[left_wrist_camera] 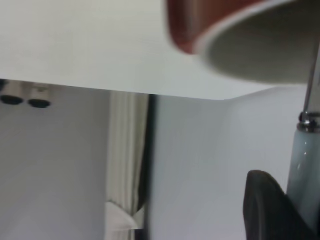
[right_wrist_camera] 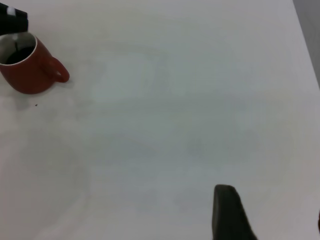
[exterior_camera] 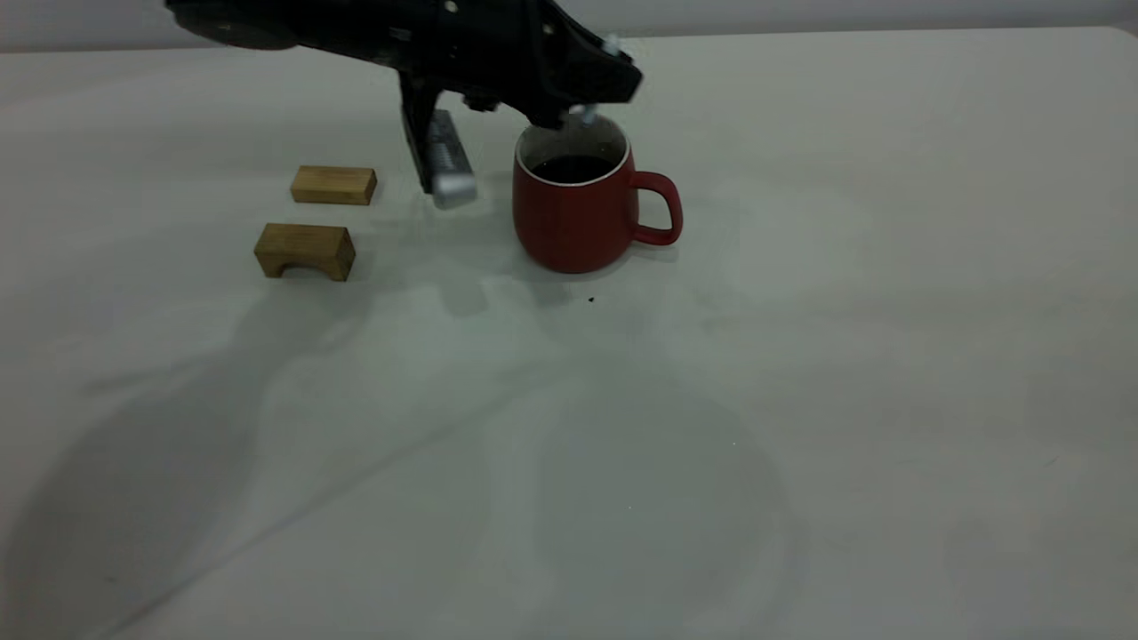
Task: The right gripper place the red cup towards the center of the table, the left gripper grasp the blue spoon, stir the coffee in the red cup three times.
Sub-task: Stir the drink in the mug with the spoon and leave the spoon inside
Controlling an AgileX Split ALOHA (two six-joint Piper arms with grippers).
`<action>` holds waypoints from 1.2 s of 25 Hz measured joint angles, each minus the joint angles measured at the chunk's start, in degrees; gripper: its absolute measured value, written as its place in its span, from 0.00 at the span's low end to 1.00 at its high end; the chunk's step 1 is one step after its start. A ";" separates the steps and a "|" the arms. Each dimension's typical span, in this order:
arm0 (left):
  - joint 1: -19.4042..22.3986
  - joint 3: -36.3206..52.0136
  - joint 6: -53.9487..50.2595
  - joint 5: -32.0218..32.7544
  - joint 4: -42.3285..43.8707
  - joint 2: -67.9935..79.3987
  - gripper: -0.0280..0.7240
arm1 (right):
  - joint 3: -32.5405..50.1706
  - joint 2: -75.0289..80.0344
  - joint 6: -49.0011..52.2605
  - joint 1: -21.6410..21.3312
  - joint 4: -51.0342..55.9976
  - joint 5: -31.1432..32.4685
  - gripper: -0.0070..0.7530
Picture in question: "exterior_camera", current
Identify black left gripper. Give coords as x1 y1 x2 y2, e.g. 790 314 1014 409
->
391 0 644 131

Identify flat rectangular wooden block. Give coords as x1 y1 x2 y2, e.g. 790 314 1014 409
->
290 165 378 207

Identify dark coffee liquid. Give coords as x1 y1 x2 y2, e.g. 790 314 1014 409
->
532 156 619 185

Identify spoon with pale blue handle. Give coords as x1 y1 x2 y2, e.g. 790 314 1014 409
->
569 34 621 127

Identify red mug with white inside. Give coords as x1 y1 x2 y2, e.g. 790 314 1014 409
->
511 114 684 275

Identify arched wooden block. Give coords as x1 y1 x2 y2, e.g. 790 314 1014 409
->
254 222 357 283

